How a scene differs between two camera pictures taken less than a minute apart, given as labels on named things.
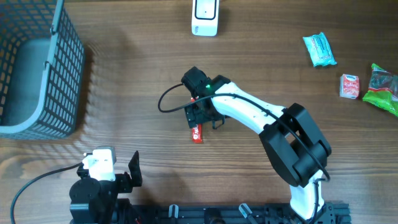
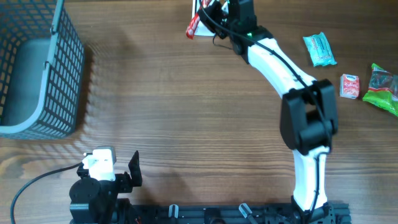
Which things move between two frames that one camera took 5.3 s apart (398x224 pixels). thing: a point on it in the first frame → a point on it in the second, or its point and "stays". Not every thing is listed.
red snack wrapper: [196, 131] → [192, 27]
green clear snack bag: [383, 89] stays
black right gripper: [194, 116] → [206, 16]
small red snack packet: [349, 86] stays
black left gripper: [126, 185] stays
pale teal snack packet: [319, 50] stays
